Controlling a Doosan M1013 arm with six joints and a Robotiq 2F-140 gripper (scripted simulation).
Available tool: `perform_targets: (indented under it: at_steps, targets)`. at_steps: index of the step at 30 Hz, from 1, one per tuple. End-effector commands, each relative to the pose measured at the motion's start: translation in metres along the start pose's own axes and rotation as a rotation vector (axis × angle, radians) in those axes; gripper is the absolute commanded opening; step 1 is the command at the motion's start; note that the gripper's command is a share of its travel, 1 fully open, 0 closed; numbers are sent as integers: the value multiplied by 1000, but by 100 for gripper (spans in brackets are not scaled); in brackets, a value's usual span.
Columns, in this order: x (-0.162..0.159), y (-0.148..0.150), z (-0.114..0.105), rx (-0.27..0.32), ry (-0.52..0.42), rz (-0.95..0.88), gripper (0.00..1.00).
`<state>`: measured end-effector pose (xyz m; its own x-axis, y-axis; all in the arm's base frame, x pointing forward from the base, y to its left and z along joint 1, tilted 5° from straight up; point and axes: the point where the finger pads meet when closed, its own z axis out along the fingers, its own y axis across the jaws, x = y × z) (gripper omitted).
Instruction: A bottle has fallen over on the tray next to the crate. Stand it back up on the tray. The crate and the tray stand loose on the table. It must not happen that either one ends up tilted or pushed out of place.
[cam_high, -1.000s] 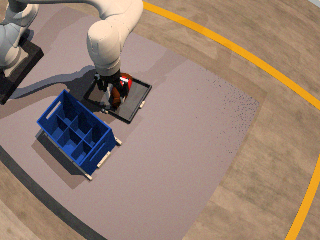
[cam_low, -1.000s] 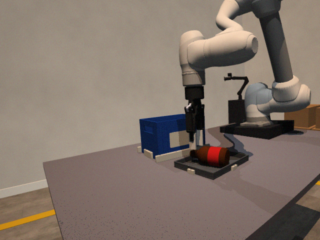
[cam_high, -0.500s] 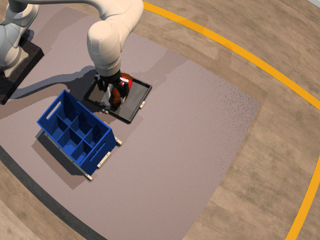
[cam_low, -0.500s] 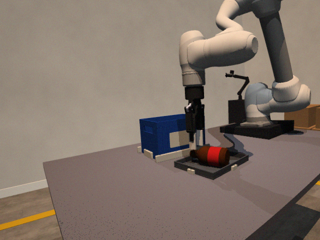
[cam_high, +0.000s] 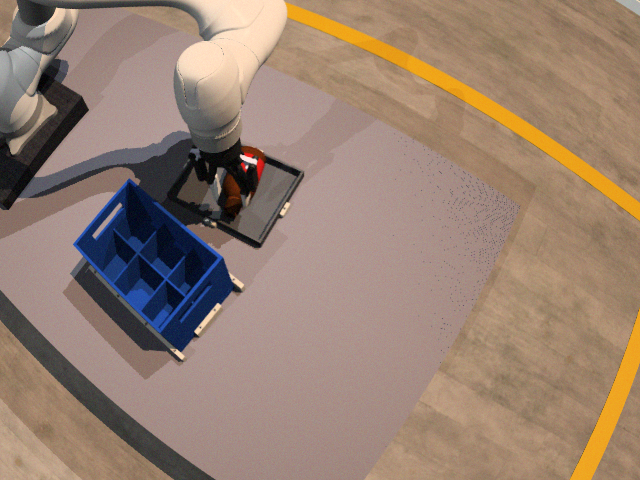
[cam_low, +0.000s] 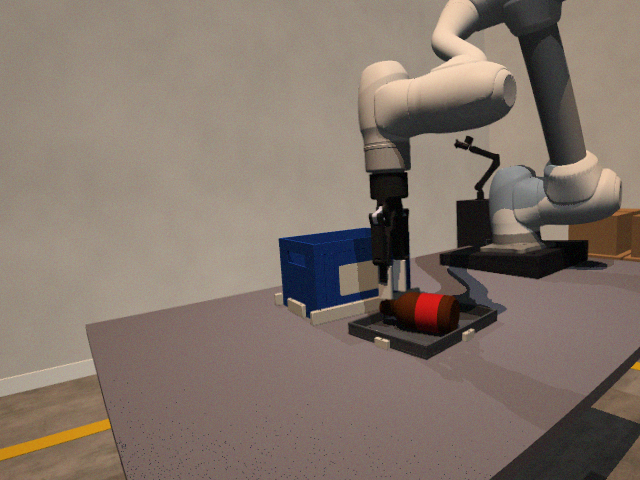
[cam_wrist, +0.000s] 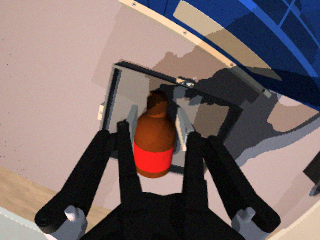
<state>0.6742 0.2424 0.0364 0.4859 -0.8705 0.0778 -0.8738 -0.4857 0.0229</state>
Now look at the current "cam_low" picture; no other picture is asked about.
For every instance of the brown bottle with red label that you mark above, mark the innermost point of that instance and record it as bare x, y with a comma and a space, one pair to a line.
424, 311

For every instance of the blue divided crate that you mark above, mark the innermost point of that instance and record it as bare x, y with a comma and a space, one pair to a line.
335, 268

